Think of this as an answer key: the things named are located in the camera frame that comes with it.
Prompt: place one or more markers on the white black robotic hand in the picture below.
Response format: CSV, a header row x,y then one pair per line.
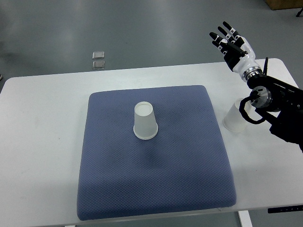
x,y
237,52

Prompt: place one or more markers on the white paper cup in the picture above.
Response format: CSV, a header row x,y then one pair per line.
x,y
145,125
233,121

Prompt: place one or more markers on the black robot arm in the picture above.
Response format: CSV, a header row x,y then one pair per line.
x,y
278,103

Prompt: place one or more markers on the brown cardboard box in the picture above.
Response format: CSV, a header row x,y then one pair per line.
x,y
284,4

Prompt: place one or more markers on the black tripod leg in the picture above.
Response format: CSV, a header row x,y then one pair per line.
x,y
299,13

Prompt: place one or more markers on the white paper cup on cushion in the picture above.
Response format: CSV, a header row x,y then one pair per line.
x,y
145,125

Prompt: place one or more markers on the blue fabric cushion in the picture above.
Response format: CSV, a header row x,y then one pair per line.
x,y
184,167

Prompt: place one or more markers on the lower metal floor plate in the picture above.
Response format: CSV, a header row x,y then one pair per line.
x,y
97,65

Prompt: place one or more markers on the metal floor plate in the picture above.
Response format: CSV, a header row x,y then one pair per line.
x,y
98,55
97,65

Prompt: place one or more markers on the upper metal floor plate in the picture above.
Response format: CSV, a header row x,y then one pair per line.
x,y
98,55

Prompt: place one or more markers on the black table control panel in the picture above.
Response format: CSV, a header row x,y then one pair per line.
x,y
285,209

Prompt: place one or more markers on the white table leg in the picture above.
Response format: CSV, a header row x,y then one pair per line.
x,y
244,218

